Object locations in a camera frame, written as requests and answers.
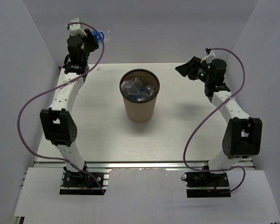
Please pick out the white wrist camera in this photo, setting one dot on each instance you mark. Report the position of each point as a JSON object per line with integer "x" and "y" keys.
{"x": 75, "y": 28}
{"x": 209, "y": 57}

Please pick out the brown cylindrical bin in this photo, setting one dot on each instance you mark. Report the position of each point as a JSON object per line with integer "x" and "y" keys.
{"x": 141, "y": 111}

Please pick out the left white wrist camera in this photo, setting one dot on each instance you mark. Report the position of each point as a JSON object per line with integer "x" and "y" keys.
{"x": 75, "y": 28}

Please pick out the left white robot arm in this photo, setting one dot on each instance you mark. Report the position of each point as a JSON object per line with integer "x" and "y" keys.
{"x": 57, "y": 123}

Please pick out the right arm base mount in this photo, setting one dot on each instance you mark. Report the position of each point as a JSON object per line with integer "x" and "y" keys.
{"x": 206, "y": 185}

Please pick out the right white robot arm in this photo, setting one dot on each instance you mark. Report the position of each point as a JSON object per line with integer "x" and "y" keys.
{"x": 242, "y": 137}

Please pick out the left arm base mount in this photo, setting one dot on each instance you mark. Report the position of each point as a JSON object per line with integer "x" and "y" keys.
{"x": 77, "y": 183}

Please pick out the bottles inside bin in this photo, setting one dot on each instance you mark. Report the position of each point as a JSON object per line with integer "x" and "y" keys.
{"x": 135, "y": 90}

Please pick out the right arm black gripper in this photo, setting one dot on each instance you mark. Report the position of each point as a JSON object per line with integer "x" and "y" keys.
{"x": 189, "y": 68}

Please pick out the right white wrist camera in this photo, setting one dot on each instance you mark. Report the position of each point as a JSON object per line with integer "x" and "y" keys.
{"x": 209, "y": 57}

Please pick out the bottle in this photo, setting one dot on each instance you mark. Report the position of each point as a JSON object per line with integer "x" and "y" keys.
{"x": 102, "y": 36}

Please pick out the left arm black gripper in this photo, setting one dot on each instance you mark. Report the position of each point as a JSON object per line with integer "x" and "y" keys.
{"x": 91, "y": 39}

